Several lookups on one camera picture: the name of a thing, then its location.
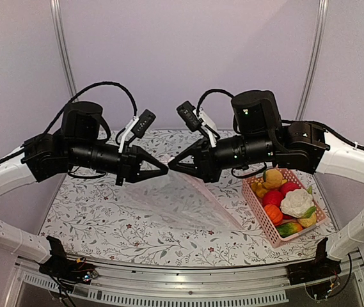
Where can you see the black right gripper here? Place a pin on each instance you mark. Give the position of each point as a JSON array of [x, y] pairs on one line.
[[206, 169]]

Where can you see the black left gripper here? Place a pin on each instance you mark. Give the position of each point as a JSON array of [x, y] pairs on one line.
[[130, 164]]

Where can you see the clear zip top bag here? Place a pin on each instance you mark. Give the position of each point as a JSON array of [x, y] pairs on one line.
[[180, 201]]

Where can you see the yellow toy lemon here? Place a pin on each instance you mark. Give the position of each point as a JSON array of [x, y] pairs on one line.
[[272, 179]]

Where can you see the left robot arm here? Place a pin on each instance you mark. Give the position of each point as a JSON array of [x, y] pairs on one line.
[[82, 140]]

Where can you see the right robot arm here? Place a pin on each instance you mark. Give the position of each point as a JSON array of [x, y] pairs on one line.
[[262, 136]]

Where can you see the floral table mat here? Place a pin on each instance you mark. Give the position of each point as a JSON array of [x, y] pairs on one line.
[[97, 220]]

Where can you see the pink plastic basket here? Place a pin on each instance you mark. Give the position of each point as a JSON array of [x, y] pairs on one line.
[[255, 204]]

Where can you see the yellow toy banana bunch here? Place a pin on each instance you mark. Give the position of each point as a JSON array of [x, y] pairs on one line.
[[259, 189]]

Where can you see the red toy apple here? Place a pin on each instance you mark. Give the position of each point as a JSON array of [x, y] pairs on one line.
[[288, 187], [273, 197]]

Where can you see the orange toy tangerine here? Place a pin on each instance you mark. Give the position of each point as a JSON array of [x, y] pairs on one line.
[[274, 214]]

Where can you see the white toy cauliflower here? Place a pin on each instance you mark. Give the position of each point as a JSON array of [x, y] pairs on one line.
[[296, 203]]

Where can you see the green orange toy mango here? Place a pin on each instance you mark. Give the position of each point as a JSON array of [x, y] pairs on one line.
[[288, 229]]

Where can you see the small circuit board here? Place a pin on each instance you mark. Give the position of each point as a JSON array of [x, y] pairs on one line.
[[87, 276]]

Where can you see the yellow toy corn piece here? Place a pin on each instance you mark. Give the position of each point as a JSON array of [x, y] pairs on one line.
[[307, 222]]

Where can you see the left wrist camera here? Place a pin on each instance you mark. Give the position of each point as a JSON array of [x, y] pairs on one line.
[[135, 129]]

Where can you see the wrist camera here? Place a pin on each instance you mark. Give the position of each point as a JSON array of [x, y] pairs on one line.
[[197, 120], [135, 129]]

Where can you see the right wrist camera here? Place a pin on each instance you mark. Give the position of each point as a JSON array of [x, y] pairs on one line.
[[197, 120]]

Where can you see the front aluminium rail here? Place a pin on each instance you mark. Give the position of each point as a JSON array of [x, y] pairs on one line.
[[122, 284]]

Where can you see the left aluminium frame post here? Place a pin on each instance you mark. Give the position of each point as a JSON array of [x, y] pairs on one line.
[[57, 21]]

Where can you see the aluminium frame post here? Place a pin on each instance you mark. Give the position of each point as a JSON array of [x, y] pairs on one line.
[[318, 35], [57, 21]]

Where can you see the right aluminium frame post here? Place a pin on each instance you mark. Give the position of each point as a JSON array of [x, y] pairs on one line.
[[318, 35]]

